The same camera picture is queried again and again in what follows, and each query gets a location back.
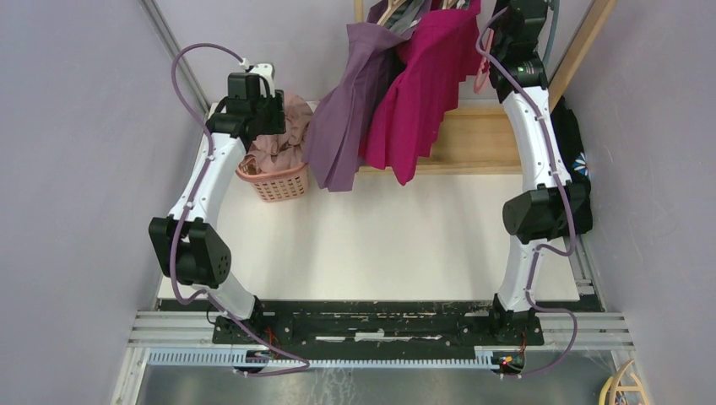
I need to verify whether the pink pleated skirt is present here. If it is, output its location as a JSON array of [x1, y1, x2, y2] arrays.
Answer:
[[236, 93, 313, 176]]

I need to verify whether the pink plastic hanger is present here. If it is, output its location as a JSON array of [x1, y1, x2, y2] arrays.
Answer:
[[473, 28, 494, 95]]

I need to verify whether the blue-grey plastic hanger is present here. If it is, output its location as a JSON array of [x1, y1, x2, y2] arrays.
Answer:
[[543, 0, 561, 68]]

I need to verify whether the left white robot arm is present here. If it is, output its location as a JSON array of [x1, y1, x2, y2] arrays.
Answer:
[[149, 63, 285, 343]]

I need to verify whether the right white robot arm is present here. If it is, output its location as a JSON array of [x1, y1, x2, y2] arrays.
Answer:
[[486, 1, 588, 344]]

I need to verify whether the purple pleated skirt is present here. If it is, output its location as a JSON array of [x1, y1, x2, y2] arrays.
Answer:
[[303, 1, 432, 192]]

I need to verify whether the beige wooden hanger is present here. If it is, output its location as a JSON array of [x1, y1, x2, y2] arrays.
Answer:
[[377, 0, 406, 25]]

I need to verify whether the magenta skirt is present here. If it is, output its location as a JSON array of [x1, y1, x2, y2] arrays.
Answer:
[[360, 1, 483, 186]]

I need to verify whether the wooden hanger on floor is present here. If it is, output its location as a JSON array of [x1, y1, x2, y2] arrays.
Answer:
[[597, 359, 652, 405]]

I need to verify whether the orange plastic basket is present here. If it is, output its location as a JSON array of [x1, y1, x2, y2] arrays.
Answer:
[[236, 164, 309, 203]]

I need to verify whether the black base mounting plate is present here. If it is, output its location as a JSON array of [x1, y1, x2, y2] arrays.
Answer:
[[243, 300, 545, 360]]

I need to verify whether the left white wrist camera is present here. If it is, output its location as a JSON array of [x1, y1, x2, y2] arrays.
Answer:
[[240, 58, 276, 96]]

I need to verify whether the wooden clothes rack frame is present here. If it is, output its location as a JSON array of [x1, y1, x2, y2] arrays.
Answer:
[[353, 0, 617, 176]]

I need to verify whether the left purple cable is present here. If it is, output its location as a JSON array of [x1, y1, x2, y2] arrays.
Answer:
[[167, 43, 311, 378]]

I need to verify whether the purple cable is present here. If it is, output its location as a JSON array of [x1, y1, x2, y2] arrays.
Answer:
[[167, 43, 311, 378], [475, 5, 580, 381]]

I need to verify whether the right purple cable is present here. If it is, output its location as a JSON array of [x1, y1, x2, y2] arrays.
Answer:
[[475, 5, 580, 381]]

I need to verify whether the grey slotted cable duct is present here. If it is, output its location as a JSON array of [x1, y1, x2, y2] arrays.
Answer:
[[146, 348, 524, 370]]

